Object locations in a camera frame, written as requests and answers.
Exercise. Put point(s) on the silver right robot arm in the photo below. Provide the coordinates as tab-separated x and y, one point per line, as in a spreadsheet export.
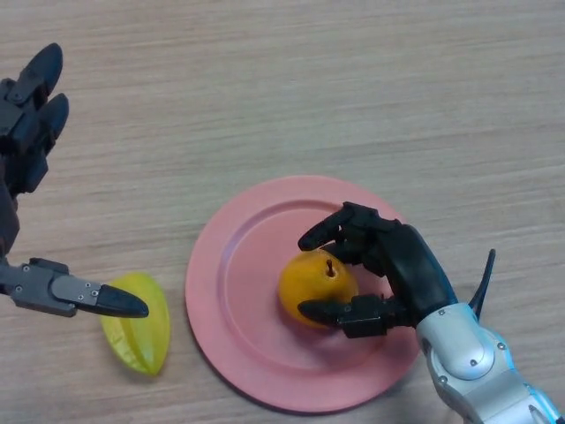
468	353

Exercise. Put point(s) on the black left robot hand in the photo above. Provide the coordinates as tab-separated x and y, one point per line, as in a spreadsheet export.
26	132

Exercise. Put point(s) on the yellow orange pear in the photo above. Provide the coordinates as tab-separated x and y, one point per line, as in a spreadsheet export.
309	282

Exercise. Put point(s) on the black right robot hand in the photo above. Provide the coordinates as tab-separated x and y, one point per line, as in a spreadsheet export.
410	265

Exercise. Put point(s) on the pink round plate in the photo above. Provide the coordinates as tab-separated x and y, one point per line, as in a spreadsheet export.
247	318

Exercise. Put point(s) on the yellow starfruit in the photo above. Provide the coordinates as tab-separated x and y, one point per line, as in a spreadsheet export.
141	344

